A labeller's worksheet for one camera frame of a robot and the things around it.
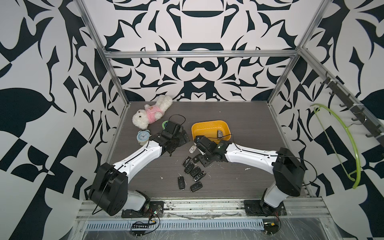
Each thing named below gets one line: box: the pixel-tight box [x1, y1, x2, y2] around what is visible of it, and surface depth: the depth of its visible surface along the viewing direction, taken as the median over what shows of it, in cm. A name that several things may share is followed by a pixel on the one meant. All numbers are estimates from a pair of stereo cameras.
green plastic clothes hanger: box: [310, 103, 362, 189], surface depth 64 cm
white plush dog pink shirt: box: [132, 95, 173, 130], surface depth 102 cm
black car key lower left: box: [178, 176, 186, 191], surface depth 83 cm
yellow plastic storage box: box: [191, 120, 232, 144], surface depth 103 cm
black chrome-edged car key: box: [193, 171, 207, 182], surface depth 85 cm
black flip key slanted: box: [182, 156, 192, 167], surface depth 91 cm
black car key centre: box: [190, 166, 201, 177], surface depth 87 cm
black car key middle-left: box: [184, 162, 195, 174], surface depth 88 cm
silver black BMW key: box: [217, 130, 223, 138], surface depth 104 cm
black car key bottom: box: [190, 181, 203, 192], surface depth 82 cm
